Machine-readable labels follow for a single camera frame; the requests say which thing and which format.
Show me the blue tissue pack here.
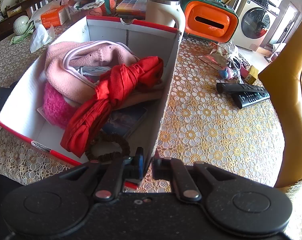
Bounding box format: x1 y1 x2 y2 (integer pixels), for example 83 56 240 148
101 106 147 139

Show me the red cloth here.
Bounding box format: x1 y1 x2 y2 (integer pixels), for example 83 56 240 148
60 56 164 157

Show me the pink plush owl toy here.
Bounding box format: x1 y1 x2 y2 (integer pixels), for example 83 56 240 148
42 82 77 129

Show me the pink knit hat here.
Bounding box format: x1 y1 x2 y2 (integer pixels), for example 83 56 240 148
43 41 139 109

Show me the red cardboard box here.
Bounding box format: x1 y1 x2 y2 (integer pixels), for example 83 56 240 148
0 15 183 190

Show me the black remote control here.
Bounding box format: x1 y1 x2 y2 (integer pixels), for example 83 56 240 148
231 92 270 109
216 83 267 94

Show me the small blue pink toy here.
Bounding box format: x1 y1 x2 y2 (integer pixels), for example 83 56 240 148
219 67 236 80

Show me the shiny snack wrapper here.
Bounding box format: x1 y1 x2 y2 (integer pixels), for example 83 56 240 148
198 54 228 70

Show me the small yellow box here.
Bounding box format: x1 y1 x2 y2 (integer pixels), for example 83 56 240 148
244 66 258 85

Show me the yellow chair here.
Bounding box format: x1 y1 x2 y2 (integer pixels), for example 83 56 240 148
258 22 302 188

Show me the orange green tissue holder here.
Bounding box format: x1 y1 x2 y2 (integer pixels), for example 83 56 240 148
180 0 239 43

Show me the colourful plastic organizer box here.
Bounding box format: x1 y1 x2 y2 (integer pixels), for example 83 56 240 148
116 0 147 20

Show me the white napkin pack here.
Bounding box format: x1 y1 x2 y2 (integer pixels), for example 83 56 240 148
29 24 55 53

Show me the cream kettle mug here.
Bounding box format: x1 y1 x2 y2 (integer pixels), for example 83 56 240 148
145 0 186 34

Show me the orange tissue box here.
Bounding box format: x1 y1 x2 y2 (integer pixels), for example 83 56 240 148
28 0 69 29

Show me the green edged cloth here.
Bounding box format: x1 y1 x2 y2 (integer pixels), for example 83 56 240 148
10 22 35 45

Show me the green ceramic jar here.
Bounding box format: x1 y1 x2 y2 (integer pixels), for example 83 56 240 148
13 15 29 35

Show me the washing machine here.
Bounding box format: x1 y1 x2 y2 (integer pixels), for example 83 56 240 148
232 0 282 51

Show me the white router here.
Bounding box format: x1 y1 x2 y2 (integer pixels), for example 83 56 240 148
30 0 49 14

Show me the wooden tv cabinet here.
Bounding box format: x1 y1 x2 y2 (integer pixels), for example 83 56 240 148
0 0 52 41

